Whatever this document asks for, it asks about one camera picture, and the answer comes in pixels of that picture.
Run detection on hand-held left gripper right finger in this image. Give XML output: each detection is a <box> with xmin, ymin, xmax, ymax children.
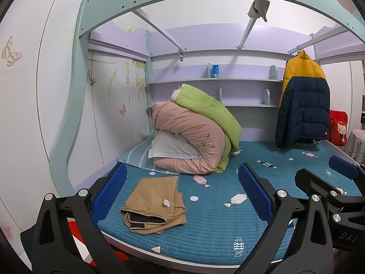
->
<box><xmin>237</xmin><ymin>162</ymin><xmax>334</xmax><ymax>274</ymax></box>

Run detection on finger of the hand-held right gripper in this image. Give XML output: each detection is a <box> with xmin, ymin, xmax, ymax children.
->
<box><xmin>328</xmin><ymin>155</ymin><xmax>365</xmax><ymax>179</ymax></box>
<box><xmin>295</xmin><ymin>167</ymin><xmax>347</xmax><ymax>204</ymax></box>

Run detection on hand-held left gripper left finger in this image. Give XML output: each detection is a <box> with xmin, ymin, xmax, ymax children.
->
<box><xmin>31</xmin><ymin>162</ymin><xmax>128</xmax><ymax>274</ymax></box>

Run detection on tan padded jacket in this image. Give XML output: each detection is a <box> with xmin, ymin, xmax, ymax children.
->
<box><xmin>120</xmin><ymin>175</ymin><xmax>188</xmax><ymax>235</ymax></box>

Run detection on clothes hanger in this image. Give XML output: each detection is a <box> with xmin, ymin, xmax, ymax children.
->
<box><xmin>283</xmin><ymin>50</ymin><xmax>303</xmax><ymax>61</ymax></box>

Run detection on red cartoon bag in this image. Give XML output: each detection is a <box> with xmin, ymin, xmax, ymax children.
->
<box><xmin>328</xmin><ymin>110</ymin><xmax>349</xmax><ymax>146</ymax></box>

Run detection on light blue striped pillow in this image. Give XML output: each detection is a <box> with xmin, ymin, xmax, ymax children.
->
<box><xmin>117</xmin><ymin>142</ymin><xmax>156</xmax><ymax>169</ymax></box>

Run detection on blue quilted bed sheet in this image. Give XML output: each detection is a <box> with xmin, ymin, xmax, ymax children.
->
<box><xmin>73</xmin><ymin>139</ymin><xmax>363</xmax><ymax>266</ymax></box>

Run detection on red object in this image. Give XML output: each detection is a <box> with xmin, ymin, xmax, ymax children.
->
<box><xmin>67</xmin><ymin>220</ymin><xmax>96</xmax><ymax>268</ymax></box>

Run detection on white pillow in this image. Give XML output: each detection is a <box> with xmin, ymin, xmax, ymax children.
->
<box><xmin>148</xmin><ymin>129</ymin><xmax>202</xmax><ymax>161</ymax></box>

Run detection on yellow and navy puffer jacket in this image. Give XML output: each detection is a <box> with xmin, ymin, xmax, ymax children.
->
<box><xmin>274</xmin><ymin>50</ymin><xmax>331</xmax><ymax>149</ymax></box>

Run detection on white wardrobe with plant decals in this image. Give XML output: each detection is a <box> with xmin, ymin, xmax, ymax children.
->
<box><xmin>88</xmin><ymin>48</ymin><xmax>149</xmax><ymax>161</ymax></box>

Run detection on pink quilt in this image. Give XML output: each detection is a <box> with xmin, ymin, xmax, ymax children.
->
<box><xmin>151</xmin><ymin>101</ymin><xmax>229</xmax><ymax>175</ymax></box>

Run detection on green quilt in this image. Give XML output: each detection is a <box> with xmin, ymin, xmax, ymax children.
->
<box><xmin>171</xmin><ymin>84</ymin><xmax>242</xmax><ymax>174</ymax></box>

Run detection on dark cloth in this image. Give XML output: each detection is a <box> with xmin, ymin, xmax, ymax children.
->
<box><xmin>20</xmin><ymin>228</ymin><xmax>36</xmax><ymax>263</ymax></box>

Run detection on white curved butterfly wardrobe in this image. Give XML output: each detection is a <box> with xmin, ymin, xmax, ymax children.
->
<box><xmin>0</xmin><ymin>0</ymin><xmax>96</xmax><ymax>236</ymax></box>

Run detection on beige hanging cloth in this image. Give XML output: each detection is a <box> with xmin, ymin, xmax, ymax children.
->
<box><xmin>247</xmin><ymin>0</ymin><xmax>271</xmax><ymax>23</ymax></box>

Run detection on purple wall shelf unit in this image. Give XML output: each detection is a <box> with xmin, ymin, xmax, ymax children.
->
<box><xmin>146</xmin><ymin>24</ymin><xmax>315</xmax><ymax>109</ymax></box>

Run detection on teal loft bed frame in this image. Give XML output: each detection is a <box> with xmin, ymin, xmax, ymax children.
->
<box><xmin>48</xmin><ymin>0</ymin><xmax>365</xmax><ymax>198</ymax></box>

